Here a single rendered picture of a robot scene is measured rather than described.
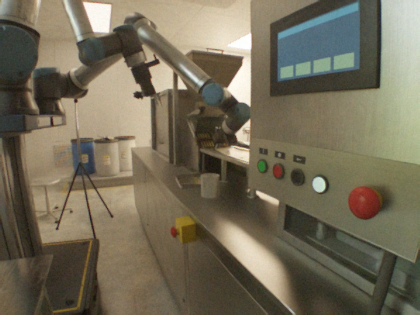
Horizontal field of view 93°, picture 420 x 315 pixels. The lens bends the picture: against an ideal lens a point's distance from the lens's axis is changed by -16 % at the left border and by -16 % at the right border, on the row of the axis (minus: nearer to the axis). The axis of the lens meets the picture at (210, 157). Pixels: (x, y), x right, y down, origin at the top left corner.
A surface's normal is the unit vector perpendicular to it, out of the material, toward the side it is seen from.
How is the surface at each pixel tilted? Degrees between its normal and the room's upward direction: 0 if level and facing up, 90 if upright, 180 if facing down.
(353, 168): 90
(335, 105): 90
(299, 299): 0
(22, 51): 95
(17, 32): 95
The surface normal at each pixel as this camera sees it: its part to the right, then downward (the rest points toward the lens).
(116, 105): 0.43, 0.16
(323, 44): -0.90, 0.07
